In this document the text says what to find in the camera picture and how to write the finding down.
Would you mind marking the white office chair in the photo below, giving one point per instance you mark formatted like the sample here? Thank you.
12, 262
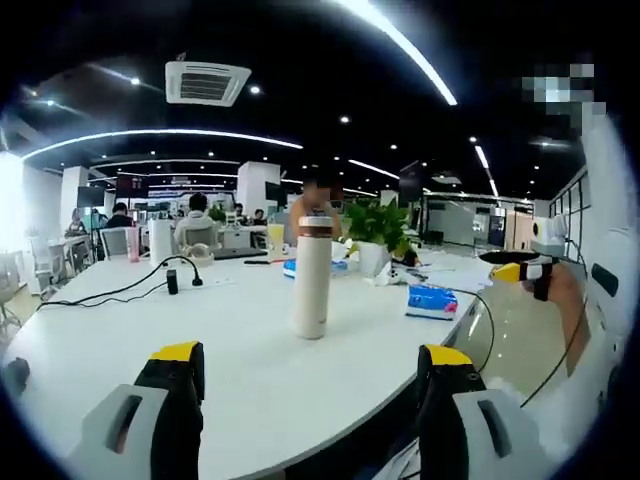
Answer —
116, 242
200, 239

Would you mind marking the yellow drink cup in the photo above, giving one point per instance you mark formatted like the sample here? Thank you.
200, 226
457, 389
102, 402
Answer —
276, 240

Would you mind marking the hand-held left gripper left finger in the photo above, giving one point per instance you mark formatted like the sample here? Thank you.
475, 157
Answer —
125, 425

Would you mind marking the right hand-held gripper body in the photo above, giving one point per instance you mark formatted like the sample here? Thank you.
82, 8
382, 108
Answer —
547, 235

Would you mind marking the beige lidded bowl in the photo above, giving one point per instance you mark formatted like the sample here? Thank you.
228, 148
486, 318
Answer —
196, 256

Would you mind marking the potted green plant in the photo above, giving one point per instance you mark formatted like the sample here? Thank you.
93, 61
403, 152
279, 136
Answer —
372, 225

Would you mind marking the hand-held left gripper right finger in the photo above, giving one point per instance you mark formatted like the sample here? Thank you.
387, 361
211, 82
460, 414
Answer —
480, 430

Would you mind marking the person's white shirt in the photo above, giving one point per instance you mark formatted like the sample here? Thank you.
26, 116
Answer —
575, 415

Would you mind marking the ceiling air conditioner unit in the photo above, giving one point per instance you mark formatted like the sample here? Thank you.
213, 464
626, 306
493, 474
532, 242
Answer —
207, 82

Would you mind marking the cream white water cup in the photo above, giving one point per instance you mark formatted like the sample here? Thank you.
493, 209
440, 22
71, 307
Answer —
311, 290

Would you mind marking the white black-spotted object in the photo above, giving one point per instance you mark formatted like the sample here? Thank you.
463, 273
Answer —
395, 276

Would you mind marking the white power strip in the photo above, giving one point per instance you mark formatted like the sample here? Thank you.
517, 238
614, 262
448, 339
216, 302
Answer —
215, 283

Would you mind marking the hanging black monitor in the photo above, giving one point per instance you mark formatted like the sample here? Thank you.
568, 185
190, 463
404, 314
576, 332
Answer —
411, 182

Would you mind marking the black power adapter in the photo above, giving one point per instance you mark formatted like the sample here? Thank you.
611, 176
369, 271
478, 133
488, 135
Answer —
172, 281

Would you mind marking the ceiling light strip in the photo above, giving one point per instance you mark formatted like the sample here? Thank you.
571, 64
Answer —
150, 134
410, 45

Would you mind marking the blue tissue pack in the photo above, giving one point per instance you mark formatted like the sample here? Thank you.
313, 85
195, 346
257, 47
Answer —
345, 267
430, 302

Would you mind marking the black keyboard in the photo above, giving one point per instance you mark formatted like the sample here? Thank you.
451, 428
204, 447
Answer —
240, 252

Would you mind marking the white table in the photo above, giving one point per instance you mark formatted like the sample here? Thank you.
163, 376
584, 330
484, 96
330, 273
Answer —
250, 400

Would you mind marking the white papers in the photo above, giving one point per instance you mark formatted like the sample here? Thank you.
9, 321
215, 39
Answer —
450, 272

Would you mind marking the person's right hand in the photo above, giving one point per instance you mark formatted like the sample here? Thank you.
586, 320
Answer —
567, 287

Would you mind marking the dark hanging sign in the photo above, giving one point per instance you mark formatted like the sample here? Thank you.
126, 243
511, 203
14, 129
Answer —
131, 185

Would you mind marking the pink cup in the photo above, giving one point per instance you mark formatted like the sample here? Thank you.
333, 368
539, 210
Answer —
133, 245

